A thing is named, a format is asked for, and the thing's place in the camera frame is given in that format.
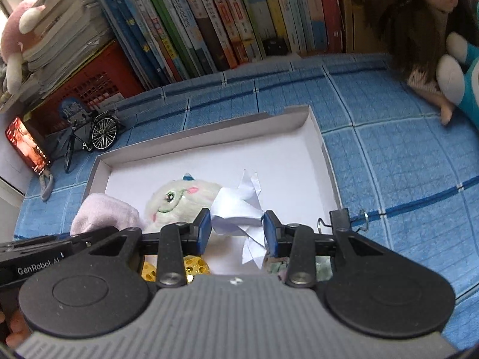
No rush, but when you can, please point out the grey phone stand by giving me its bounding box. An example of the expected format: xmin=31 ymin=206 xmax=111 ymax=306
xmin=39 ymin=171 xmax=55 ymax=201

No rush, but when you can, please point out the stack of worn books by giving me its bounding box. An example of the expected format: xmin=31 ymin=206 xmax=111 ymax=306
xmin=22 ymin=0 xmax=117 ymax=102

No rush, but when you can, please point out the black binder clip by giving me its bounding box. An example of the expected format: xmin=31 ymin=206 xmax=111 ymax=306
xmin=316 ymin=209 xmax=370 ymax=233

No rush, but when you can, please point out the blue checked tablecloth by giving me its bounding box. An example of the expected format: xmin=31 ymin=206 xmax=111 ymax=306
xmin=14 ymin=52 xmax=479 ymax=349

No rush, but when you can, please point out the blue robot cat plush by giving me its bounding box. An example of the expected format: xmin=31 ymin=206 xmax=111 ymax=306
xmin=436 ymin=32 xmax=479 ymax=128

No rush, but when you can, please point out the smartphone with lit screen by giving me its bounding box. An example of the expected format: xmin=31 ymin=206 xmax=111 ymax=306
xmin=5 ymin=116 xmax=51 ymax=176

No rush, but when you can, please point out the pink and white plush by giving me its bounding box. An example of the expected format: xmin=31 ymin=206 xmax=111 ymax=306
xmin=0 ymin=0 xmax=48 ymax=102

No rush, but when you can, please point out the white shallow cardboard box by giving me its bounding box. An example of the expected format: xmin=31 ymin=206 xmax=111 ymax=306
xmin=86 ymin=105 xmax=343 ymax=270

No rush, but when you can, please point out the gold sequined ball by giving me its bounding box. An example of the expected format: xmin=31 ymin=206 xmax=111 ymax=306
xmin=142 ymin=253 xmax=211 ymax=283

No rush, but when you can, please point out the white paper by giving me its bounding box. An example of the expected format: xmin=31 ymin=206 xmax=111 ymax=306
xmin=210 ymin=170 xmax=267 ymax=269

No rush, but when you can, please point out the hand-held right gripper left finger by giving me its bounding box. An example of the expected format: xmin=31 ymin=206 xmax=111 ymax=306
xmin=71 ymin=209 xmax=211 ymax=288

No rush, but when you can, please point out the brown haired doll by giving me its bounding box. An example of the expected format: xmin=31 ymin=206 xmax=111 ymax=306
xmin=375 ymin=0 xmax=464 ymax=126

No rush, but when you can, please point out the small black box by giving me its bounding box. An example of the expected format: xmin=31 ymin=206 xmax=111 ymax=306
xmin=262 ymin=38 xmax=291 ymax=57

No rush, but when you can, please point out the row of upright books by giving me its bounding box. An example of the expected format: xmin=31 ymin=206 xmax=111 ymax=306
xmin=89 ymin=0 xmax=345 ymax=91

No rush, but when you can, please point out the red plastic crate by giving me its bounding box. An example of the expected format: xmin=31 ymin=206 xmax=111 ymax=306
xmin=24 ymin=39 xmax=145 ymax=136

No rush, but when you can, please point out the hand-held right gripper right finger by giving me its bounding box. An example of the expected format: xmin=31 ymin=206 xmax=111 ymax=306
xmin=264 ymin=211 xmax=423 ymax=288

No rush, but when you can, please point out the person's left hand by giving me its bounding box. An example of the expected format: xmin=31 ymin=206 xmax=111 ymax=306
xmin=0 ymin=311 xmax=30 ymax=347

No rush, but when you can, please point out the white cat plush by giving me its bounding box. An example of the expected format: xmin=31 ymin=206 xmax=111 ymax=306
xmin=144 ymin=174 xmax=226 ymax=233

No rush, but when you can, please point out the miniature black bicycle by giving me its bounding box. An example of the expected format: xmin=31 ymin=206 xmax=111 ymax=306
xmin=48 ymin=110 xmax=120 ymax=173

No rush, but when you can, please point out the pale pink soft cloth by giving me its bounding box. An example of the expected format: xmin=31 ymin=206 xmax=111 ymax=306
xmin=70 ymin=193 xmax=142 ymax=237

